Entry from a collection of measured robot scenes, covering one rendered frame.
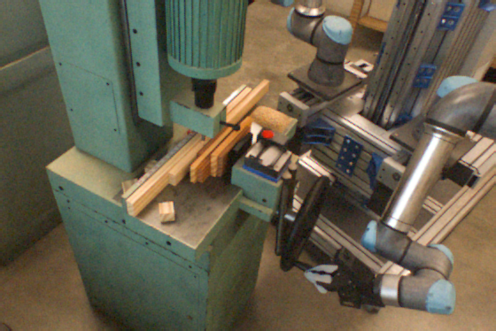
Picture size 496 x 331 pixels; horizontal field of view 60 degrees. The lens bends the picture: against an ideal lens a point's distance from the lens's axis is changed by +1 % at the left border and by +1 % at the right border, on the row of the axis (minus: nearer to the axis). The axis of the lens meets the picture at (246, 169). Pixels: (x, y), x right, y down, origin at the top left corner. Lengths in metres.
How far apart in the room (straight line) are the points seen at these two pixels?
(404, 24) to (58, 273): 1.74
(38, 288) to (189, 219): 1.17
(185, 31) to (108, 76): 0.27
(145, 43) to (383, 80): 0.99
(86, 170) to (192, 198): 0.39
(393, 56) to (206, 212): 0.95
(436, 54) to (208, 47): 0.99
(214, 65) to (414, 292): 0.68
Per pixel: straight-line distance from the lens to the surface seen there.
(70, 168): 1.36
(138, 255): 1.36
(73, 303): 2.02
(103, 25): 1.05
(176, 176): 1.11
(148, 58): 1.05
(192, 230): 1.03
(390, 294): 1.09
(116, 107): 1.16
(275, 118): 1.33
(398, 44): 1.66
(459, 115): 1.08
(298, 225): 1.05
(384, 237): 1.13
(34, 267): 2.17
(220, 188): 1.12
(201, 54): 0.94
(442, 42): 1.69
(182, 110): 1.12
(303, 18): 1.73
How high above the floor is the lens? 1.71
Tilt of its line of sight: 44 degrees down
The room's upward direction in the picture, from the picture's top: 7 degrees clockwise
